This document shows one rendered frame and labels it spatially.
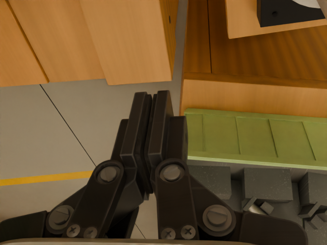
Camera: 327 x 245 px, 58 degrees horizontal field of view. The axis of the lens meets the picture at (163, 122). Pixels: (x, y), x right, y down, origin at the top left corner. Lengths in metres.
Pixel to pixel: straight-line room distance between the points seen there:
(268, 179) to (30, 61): 0.69
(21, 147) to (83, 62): 1.93
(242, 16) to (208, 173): 0.47
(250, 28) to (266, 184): 0.47
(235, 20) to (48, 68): 0.40
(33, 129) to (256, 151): 1.83
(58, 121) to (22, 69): 1.46
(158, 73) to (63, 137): 1.73
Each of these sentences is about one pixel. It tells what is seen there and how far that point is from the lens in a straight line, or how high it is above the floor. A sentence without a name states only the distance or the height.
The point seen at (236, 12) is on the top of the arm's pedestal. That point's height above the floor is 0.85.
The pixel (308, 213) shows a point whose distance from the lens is 0.93.
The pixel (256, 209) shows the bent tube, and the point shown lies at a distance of 0.89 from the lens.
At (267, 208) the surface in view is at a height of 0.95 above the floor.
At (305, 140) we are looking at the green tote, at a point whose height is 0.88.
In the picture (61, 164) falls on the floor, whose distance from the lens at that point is 2.55.
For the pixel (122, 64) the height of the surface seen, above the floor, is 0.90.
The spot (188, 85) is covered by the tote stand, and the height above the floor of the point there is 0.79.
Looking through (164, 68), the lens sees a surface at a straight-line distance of 0.59.
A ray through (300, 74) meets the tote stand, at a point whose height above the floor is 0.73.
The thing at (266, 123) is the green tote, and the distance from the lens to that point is 0.81.
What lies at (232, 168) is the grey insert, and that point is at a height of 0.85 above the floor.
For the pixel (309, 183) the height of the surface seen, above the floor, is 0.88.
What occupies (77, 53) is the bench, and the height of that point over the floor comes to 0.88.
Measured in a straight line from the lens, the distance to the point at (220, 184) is 0.88.
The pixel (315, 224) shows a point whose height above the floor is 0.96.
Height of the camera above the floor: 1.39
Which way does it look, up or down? 45 degrees down
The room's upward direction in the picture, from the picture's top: 173 degrees counter-clockwise
